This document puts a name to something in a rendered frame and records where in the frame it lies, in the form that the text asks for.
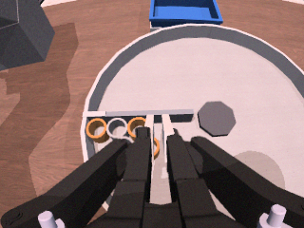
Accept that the blue rectangular tray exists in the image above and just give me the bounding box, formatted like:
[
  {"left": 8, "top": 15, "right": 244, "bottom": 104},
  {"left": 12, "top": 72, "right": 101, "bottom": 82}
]
[{"left": 149, "top": 0, "right": 223, "bottom": 32}]

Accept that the bronze bushing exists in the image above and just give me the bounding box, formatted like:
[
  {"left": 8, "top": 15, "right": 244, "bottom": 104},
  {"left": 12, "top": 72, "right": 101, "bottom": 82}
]
[
  {"left": 127, "top": 117, "right": 145, "bottom": 141},
  {"left": 154, "top": 138, "right": 160, "bottom": 160},
  {"left": 86, "top": 119, "right": 109, "bottom": 143}
]

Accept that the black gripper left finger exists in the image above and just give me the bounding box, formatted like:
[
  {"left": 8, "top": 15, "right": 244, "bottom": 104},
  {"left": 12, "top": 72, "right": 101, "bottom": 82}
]
[{"left": 0, "top": 115, "right": 155, "bottom": 228}]

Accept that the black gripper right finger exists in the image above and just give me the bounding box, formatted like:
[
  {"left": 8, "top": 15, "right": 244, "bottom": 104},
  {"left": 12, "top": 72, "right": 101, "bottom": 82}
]
[{"left": 161, "top": 114, "right": 304, "bottom": 228}]

